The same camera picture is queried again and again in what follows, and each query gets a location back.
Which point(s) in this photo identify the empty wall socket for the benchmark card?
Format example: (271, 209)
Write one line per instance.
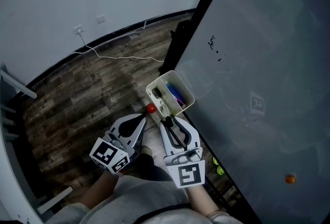
(101, 19)

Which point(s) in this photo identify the large whiteboard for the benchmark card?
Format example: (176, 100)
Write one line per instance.
(257, 76)

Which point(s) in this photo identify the pink small item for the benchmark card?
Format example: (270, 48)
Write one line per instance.
(180, 102)

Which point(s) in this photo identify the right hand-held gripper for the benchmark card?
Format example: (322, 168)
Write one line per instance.
(189, 172)

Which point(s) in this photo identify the person's black trouser leg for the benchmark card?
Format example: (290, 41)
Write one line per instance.
(152, 169)

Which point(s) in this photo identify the orange round magnet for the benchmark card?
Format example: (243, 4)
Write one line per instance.
(290, 179)

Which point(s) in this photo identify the person's right forearm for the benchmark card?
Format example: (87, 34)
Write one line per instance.
(201, 199)

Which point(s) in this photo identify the white plastic storage box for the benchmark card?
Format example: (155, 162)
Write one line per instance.
(180, 81)

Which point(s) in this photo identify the blue eraser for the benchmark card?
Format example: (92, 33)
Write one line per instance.
(173, 91)

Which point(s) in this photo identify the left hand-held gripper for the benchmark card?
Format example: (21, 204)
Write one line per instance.
(108, 154)

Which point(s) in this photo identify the person's grey sweatshirt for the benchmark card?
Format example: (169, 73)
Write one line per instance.
(134, 199)

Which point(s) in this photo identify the red round magnet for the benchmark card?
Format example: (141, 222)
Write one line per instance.
(151, 108)

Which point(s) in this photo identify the white desk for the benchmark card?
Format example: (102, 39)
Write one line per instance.
(10, 192)

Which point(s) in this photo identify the grey desk leg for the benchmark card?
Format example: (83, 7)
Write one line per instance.
(18, 85)
(55, 199)

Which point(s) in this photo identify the person's left forearm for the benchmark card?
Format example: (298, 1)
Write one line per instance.
(100, 189)

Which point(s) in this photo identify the wall socket with plug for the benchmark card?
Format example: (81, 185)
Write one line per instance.
(78, 29)

